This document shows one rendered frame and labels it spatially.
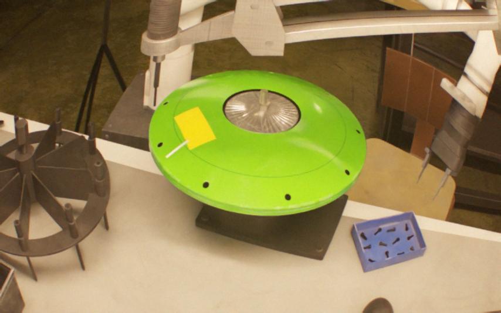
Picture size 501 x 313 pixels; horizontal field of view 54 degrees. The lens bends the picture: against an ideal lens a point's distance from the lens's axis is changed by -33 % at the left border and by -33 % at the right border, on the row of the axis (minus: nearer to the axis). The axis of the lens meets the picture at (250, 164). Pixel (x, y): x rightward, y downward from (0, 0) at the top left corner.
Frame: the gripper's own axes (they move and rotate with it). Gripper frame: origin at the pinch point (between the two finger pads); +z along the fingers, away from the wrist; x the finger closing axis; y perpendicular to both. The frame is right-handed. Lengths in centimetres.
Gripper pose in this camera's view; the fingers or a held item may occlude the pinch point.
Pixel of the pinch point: (425, 191)
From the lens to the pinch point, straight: 102.6
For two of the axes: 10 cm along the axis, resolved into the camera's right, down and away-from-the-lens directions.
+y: 6.8, 0.7, 7.3
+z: -4.5, 8.3, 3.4
